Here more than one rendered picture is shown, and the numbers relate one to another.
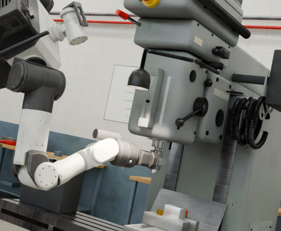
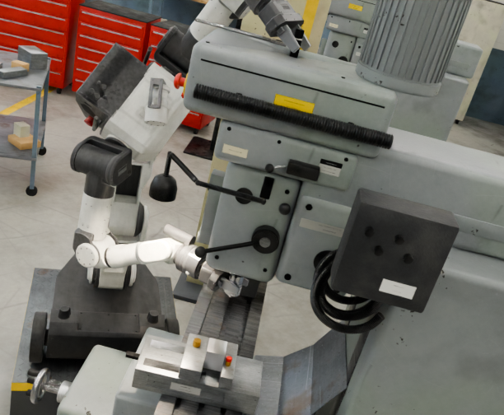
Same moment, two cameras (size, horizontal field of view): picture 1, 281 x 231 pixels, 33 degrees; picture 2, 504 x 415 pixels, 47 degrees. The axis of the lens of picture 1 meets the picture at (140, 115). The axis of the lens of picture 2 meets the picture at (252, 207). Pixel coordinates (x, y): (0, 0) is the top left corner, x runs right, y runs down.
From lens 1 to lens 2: 184 cm
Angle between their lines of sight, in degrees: 63
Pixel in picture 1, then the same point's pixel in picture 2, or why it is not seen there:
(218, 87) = (315, 218)
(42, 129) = (88, 212)
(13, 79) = not seen: hidden behind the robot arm
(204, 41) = (254, 150)
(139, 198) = not seen: outside the picture
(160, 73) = (214, 180)
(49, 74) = (96, 160)
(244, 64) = (430, 187)
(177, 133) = (217, 263)
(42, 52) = (115, 132)
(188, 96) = (236, 221)
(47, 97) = (93, 184)
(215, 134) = not seen: hidden behind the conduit
